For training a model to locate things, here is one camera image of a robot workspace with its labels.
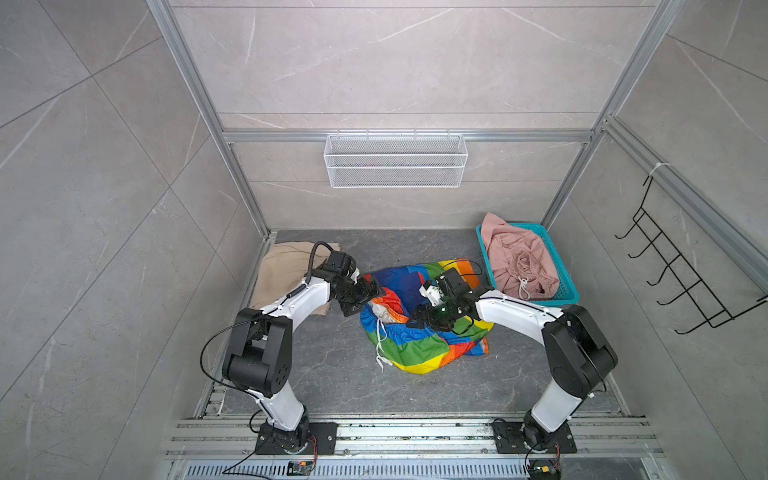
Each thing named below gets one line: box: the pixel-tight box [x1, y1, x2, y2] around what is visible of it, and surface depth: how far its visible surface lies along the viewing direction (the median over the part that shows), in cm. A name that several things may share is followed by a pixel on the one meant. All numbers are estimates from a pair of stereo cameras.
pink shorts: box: [481, 212, 560, 300], surface depth 106 cm
